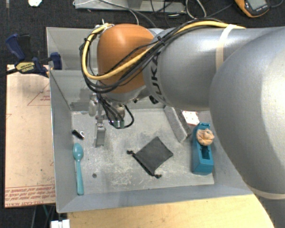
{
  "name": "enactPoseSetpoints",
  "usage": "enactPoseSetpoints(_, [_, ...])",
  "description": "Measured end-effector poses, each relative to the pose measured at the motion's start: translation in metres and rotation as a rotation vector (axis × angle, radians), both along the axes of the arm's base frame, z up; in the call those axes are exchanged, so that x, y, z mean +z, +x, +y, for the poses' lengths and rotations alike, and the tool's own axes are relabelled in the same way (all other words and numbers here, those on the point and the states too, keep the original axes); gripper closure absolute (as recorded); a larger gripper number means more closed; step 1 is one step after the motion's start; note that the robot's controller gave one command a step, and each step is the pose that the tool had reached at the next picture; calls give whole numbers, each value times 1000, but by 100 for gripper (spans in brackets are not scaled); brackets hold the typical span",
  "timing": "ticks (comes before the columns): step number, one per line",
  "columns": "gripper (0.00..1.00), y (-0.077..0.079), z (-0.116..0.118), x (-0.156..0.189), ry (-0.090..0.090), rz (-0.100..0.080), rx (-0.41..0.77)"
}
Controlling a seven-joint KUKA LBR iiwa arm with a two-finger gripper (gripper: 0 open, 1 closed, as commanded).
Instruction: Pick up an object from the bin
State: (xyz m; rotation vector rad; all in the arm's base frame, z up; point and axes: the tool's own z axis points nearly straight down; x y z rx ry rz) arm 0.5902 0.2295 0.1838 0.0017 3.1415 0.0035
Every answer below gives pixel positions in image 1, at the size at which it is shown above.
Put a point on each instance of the teal blue plastic box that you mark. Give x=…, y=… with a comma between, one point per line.
x=201, y=161

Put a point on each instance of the black cylinder on white bracket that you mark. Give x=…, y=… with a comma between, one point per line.
x=135, y=100

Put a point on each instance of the teal plastic spoon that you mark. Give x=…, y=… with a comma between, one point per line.
x=78, y=158

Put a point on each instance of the grey metal bin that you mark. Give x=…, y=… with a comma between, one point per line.
x=123, y=174

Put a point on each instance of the tan crumpled ball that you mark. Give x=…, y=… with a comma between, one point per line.
x=205, y=136

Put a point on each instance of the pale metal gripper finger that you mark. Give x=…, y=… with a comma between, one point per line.
x=92, y=107
x=100, y=135

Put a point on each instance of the brown cardboard board, red print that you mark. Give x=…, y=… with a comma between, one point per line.
x=28, y=139

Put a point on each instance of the grey long flat block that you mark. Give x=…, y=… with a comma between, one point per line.
x=177, y=125

